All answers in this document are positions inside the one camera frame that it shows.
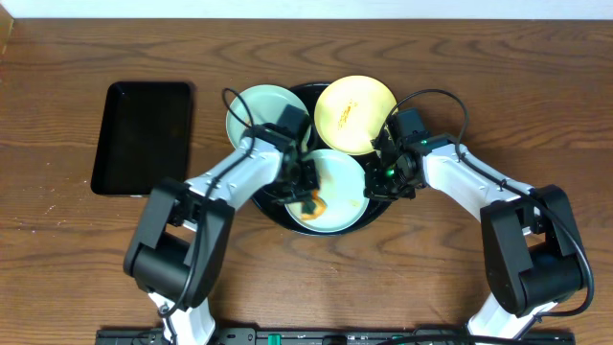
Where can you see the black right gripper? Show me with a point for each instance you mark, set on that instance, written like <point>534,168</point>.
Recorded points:
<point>374,189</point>

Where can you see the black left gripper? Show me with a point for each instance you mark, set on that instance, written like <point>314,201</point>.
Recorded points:
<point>303,194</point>

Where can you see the orange green scrubbing sponge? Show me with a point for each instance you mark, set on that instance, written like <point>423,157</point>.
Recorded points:
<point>313,208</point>

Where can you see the mint plate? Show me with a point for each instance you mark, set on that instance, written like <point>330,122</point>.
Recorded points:
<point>340,200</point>
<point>266,103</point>

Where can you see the yellow plate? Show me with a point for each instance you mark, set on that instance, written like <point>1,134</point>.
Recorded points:
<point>350,113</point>

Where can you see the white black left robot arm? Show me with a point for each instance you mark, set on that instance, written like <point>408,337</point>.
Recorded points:
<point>176,252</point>

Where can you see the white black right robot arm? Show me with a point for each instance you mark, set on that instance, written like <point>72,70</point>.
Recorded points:
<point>533,254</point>

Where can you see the round black tray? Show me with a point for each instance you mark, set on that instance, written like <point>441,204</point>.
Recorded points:
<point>309,93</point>

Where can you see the rectangular black tray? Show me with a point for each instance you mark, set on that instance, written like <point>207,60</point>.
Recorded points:
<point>144,137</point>

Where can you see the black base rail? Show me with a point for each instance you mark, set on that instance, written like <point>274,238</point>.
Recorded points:
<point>250,336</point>

